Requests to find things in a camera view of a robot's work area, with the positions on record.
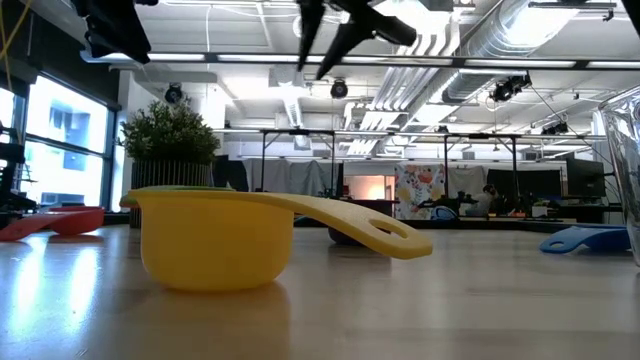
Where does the yellow hanging cable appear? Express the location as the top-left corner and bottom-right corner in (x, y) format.
(0, 0), (34, 94)

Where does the person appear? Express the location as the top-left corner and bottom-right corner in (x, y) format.
(472, 183), (501, 217)

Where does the potted plant with ribbed pot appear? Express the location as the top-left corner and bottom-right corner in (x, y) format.
(121, 98), (222, 230)

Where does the yellow measuring cup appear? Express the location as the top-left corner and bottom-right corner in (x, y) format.
(128, 188), (434, 293)

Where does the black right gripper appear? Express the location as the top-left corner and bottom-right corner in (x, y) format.
(297, 0), (419, 81)

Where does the silver ventilation duct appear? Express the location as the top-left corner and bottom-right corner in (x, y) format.
(442, 0), (581, 104)

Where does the rig crossbar with light strips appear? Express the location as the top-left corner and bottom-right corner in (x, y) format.
(79, 49), (640, 71)

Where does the black background equipment rack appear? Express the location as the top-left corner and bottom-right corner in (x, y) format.
(0, 124), (39, 216)

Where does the floral patterned cloth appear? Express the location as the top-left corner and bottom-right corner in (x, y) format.
(394, 164), (446, 221)

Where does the black computer monitor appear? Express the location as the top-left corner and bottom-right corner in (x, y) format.
(566, 157), (607, 199)

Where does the black aluminium table frame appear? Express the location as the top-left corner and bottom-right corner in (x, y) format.
(102, 212), (626, 234)

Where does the medium blue measuring cup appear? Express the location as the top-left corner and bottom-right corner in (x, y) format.
(538, 224), (633, 255)

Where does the clear plastic basket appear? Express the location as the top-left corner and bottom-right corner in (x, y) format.
(598, 84), (640, 267)

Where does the black background rig frame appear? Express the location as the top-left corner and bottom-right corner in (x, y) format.
(259, 128), (521, 221)

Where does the red measuring cup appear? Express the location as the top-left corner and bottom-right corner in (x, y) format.
(0, 206), (106, 243)

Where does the black ceiling camera cluster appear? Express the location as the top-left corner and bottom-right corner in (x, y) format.
(489, 73), (532, 104)

